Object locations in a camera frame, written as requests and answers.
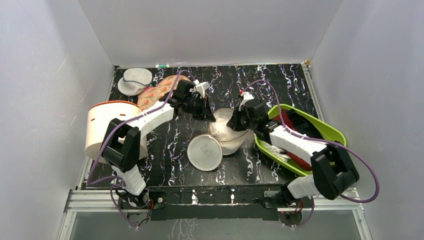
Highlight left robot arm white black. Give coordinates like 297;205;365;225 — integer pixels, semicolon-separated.
100;80;216;208

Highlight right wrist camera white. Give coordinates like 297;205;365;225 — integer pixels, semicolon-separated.
238;91;255;111

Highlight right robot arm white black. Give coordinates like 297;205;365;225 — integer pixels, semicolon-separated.
227;99;360;207

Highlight small white grey-trimmed laundry bag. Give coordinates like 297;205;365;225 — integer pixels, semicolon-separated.
117;67;153;96

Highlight red garment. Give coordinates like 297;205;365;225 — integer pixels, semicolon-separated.
281;109;312;171

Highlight floral mesh laundry bag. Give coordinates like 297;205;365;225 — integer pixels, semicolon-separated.
137;75;177;111

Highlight white lace garment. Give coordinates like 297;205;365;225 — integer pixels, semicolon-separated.
261;141;290;163

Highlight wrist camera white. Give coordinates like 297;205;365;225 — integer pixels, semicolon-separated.
238;91;255;111
193;79;210;99

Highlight green plastic basin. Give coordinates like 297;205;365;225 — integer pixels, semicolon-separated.
254;104;347;177

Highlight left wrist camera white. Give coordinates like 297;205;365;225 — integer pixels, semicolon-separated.
193;79;210;99

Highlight white mesh laundry bag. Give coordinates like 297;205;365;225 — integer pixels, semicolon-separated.
187;108;251;172

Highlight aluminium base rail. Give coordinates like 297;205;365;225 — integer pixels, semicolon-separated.
58;185;372;240

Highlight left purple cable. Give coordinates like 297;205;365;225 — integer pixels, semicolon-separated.
86;69;198;229

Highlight white cylindrical basket orange rim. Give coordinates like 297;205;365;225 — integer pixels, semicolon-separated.
85;100;142;160

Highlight white padded bra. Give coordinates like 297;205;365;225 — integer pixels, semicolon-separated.
209;121;248;142

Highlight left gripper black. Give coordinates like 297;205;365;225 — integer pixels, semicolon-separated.
184;96;216;123

